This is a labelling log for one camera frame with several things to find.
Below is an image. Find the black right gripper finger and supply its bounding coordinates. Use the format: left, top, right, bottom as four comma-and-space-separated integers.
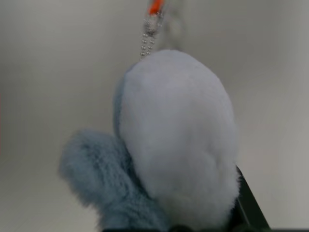
234, 164, 271, 231

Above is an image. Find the blue white plush keychain toy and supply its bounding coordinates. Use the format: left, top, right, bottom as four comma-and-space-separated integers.
58, 48, 241, 232

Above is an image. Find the silver ball chain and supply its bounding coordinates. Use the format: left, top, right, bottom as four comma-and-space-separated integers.
139, 14, 165, 61

